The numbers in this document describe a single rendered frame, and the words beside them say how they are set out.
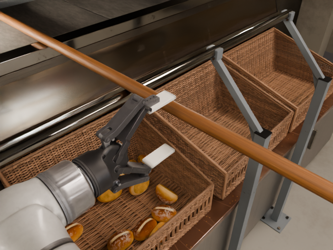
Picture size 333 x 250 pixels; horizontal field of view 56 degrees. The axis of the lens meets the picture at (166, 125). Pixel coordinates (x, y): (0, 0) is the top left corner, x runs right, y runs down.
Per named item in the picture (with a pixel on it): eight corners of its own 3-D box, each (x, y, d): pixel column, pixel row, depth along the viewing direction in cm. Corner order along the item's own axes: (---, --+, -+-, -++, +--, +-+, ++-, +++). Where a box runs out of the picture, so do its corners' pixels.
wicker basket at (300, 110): (214, 97, 183) (218, 53, 166) (264, 65, 215) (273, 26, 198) (291, 134, 156) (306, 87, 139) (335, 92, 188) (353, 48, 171)
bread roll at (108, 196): (125, 196, 122) (122, 194, 127) (120, 180, 122) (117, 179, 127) (100, 207, 119) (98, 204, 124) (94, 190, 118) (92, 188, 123)
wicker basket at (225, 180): (139, 146, 150) (136, 98, 132) (210, 98, 182) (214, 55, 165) (223, 203, 123) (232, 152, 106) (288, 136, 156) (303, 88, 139)
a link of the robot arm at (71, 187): (42, 203, 53) (72, 183, 57) (72, 235, 48) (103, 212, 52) (27, 165, 48) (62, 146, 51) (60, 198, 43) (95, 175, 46)
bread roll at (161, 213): (178, 211, 119) (179, 202, 116) (176, 226, 114) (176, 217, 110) (153, 207, 120) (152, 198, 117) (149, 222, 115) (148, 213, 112)
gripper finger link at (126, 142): (105, 154, 56) (100, 152, 55) (138, 100, 56) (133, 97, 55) (119, 164, 54) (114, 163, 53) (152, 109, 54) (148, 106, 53)
